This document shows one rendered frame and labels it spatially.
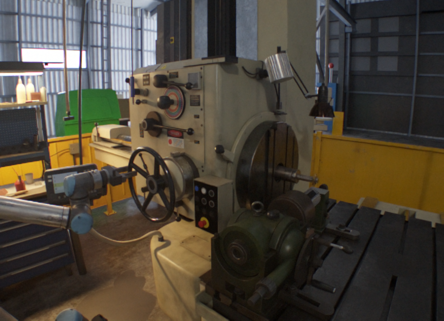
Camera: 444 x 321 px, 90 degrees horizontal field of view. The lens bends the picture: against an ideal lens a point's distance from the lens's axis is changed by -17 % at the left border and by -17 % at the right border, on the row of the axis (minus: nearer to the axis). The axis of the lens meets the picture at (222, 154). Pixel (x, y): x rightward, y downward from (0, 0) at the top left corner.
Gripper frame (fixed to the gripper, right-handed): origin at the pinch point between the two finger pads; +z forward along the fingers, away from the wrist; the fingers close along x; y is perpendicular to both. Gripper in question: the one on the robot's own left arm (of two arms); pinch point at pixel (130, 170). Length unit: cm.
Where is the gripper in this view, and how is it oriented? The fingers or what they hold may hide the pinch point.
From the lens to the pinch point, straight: 140.1
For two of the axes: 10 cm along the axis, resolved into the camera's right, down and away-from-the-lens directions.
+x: -7.4, -3.5, 5.7
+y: 1.6, -9.2, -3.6
